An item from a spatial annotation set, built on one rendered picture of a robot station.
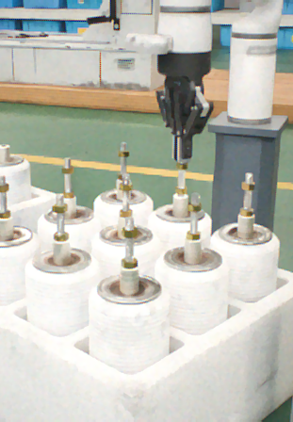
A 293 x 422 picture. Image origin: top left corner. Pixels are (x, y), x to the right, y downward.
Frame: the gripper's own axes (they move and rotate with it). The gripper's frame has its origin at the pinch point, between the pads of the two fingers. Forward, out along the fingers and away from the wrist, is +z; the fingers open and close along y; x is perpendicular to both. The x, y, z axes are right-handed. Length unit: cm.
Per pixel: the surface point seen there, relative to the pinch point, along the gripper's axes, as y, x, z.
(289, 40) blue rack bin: 350, -299, 30
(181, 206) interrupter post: -1.0, 0.5, 8.7
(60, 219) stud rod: -9.0, 22.4, 4.3
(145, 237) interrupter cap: -6.6, 9.3, 10.1
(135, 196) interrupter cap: 10.3, 2.6, 10.2
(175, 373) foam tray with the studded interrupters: -26.9, 15.9, 17.9
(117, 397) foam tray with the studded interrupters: -27.4, 23.4, 18.4
